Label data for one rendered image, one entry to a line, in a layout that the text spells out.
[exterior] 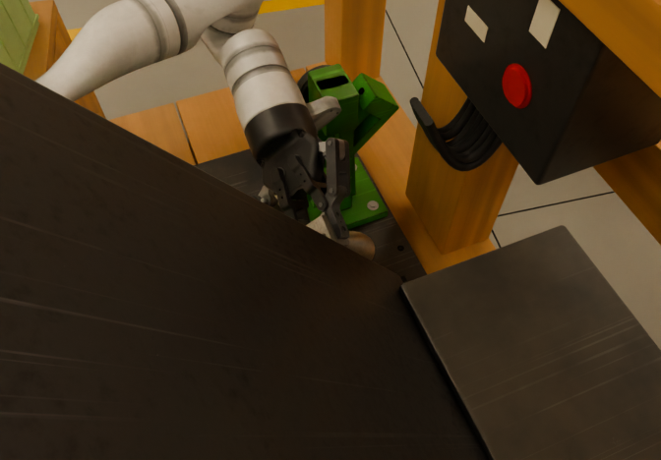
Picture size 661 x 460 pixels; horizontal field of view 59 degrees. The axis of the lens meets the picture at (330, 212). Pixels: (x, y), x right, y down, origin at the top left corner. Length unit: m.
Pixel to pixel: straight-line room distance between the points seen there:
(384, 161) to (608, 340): 0.64
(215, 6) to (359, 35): 0.52
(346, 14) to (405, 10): 1.85
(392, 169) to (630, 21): 0.78
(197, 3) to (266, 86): 0.12
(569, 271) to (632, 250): 1.68
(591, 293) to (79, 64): 0.53
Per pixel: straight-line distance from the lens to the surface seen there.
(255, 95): 0.63
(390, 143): 1.13
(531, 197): 2.26
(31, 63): 1.59
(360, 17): 1.14
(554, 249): 0.59
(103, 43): 0.64
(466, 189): 0.84
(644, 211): 0.71
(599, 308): 0.58
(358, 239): 0.62
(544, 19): 0.43
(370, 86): 0.83
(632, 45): 0.35
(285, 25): 2.86
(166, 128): 1.19
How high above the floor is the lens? 1.71
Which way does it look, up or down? 55 degrees down
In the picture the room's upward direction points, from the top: straight up
